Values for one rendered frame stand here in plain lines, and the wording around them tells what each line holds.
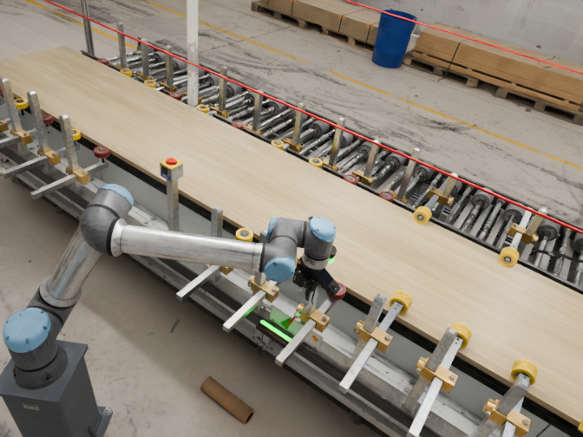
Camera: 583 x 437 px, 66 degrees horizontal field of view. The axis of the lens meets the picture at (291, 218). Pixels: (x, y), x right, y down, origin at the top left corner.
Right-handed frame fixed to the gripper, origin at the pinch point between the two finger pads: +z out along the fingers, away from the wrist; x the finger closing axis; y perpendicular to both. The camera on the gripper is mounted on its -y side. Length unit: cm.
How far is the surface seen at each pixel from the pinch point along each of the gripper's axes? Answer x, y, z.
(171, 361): 6, 69, 102
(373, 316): -5.7, -22.4, -4.8
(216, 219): -6, 52, -6
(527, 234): -114, -60, 4
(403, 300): -28.3, -27.4, 3.3
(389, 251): -60, -9, 11
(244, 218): -31, 56, 11
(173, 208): -7, 77, 3
